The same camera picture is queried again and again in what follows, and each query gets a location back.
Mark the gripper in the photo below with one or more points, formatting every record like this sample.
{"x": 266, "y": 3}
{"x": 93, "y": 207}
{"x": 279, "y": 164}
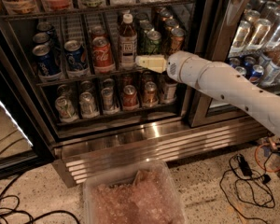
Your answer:
{"x": 175, "y": 66}

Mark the orange soda can front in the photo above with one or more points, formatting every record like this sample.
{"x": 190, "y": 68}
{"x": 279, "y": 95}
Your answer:
{"x": 177, "y": 37}

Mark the orange soda can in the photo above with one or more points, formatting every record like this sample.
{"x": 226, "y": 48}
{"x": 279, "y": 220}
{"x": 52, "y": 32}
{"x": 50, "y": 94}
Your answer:
{"x": 177, "y": 37}
{"x": 168, "y": 26}

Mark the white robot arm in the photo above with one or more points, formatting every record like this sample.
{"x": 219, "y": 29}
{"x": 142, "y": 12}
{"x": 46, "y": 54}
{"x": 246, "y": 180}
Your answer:
{"x": 219, "y": 81}

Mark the green soda can front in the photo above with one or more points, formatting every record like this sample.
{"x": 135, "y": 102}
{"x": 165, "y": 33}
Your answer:
{"x": 152, "y": 43}

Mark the tea bottle lower shelf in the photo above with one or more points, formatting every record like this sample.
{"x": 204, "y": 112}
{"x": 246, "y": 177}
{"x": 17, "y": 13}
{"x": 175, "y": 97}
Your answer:
{"x": 168, "y": 88}

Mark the orange can lower shelf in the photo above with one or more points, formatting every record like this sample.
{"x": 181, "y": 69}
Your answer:
{"x": 150, "y": 94}

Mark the brown tea bottle middle shelf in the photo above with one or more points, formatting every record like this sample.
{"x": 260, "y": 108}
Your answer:
{"x": 127, "y": 43}

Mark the red can lower shelf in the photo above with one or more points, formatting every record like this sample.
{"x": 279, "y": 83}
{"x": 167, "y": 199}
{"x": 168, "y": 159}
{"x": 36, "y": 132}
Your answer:
{"x": 129, "y": 98}

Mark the red cola can front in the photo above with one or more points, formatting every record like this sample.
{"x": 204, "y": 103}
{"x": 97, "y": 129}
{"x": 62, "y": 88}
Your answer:
{"x": 102, "y": 56}

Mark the silver can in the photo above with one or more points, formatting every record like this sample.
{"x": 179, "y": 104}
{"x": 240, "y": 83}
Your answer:
{"x": 110, "y": 105}
{"x": 66, "y": 110}
{"x": 88, "y": 106}

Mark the blue pepsi can centre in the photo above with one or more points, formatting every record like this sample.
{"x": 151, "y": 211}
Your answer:
{"x": 76, "y": 59}

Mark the blue pepsi can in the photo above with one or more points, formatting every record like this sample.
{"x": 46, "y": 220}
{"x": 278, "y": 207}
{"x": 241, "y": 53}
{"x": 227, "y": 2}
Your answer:
{"x": 48, "y": 69}
{"x": 76, "y": 59}

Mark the stainless fridge cabinet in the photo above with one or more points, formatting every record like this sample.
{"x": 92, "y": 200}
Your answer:
{"x": 192, "y": 123}

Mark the glass fridge door right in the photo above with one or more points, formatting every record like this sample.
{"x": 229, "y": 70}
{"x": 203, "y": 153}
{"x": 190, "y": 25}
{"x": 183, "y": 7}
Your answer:
{"x": 244, "y": 29}

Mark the silver can lower left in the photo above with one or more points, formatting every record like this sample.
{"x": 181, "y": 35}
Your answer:
{"x": 66, "y": 110}

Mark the blue pepsi can left front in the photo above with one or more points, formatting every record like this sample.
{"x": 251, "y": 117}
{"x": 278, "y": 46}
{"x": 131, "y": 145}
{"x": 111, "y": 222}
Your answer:
{"x": 48, "y": 69}

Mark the clear plastic bin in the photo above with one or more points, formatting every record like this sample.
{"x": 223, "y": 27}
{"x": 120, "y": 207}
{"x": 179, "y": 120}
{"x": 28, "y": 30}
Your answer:
{"x": 139, "y": 193}

